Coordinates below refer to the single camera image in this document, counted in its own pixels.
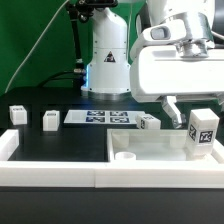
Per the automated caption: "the black cable hose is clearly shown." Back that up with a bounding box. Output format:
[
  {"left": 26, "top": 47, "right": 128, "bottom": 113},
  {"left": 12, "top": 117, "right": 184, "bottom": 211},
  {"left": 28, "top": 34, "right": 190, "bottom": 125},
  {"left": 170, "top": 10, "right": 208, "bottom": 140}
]
[{"left": 39, "top": 0, "right": 118, "bottom": 88}]

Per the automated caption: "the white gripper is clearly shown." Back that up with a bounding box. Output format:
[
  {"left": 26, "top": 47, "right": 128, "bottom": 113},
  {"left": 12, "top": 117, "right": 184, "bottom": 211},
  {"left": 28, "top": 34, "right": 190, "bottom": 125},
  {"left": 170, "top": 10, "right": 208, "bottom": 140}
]
[{"left": 130, "top": 46, "right": 224, "bottom": 129}]

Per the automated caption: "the grey cable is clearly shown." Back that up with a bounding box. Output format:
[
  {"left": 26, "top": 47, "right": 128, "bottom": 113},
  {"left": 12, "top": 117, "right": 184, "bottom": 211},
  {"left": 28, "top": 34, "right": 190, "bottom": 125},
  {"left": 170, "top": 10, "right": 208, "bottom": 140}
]
[{"left": 4, "top": 0, "right": 72, "bottom": 94}]

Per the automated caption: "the white marker plate with tags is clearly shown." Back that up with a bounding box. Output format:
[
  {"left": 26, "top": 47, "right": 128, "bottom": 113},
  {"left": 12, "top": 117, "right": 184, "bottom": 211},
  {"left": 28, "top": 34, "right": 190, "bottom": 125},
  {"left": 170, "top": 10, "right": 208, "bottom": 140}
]
[{"left": 64, "top": 110, "right": 144, "bottom": 125}]

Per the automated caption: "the white U-shaped fence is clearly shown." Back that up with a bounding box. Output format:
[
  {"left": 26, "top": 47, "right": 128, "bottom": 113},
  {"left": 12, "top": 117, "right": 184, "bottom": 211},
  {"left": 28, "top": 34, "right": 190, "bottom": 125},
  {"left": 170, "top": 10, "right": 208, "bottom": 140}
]
[{"left": 0, "top": 129, "right": 224, "bottom": 188}]

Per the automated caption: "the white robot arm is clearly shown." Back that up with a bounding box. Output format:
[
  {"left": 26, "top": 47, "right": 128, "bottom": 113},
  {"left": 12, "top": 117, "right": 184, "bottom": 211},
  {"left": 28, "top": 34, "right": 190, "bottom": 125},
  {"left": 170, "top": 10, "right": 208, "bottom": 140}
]
[{"left": 83, "top": 0, "right": 224, "bottom": 128}]

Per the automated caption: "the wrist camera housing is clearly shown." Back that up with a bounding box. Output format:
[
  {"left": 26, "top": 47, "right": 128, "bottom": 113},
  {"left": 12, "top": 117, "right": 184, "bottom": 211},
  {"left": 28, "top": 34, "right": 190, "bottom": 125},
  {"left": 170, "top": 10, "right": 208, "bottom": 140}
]
[{"left": 130, "top": 19, "right": 187, "bottom": 59}]

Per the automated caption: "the white square table top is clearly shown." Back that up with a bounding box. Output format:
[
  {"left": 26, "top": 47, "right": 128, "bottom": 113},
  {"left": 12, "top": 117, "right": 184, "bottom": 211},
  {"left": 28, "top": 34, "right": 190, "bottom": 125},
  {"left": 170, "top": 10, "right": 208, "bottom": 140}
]
[{"left": 107, "top": 129, "right": 224, "bottom": 164}]

